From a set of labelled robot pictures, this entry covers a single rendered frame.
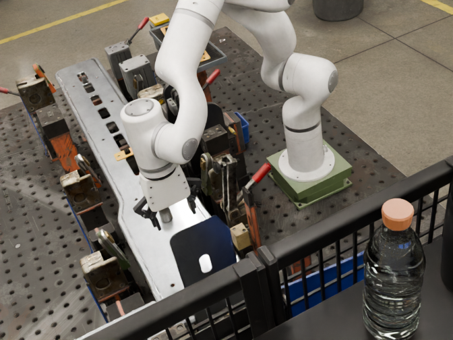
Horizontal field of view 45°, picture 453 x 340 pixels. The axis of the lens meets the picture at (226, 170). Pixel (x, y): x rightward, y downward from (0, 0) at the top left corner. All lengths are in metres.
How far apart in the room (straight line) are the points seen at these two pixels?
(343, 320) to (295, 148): 1.12
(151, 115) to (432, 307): 0.64
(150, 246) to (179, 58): 0.52
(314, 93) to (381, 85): 2.10
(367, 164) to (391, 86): 1.70
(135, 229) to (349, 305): 0.87
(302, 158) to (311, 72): 0.34
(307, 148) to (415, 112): 1.74
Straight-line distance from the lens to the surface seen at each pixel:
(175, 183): 1.22
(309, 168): 1.83
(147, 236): 1.46
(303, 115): 1.67
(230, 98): 2.42
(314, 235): 0.64
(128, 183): 1.63
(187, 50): 1.15
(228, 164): 1.27
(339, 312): 0.72
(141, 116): 1.09
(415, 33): 4.25
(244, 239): 1.33
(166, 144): 1.08
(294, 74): 1.60
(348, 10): 4.42
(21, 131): 2.64
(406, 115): 3.42
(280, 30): 1.44
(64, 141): 2.02
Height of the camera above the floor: 2.03
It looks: 41 degrees down
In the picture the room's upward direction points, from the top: 12 degrees counter-clockwise
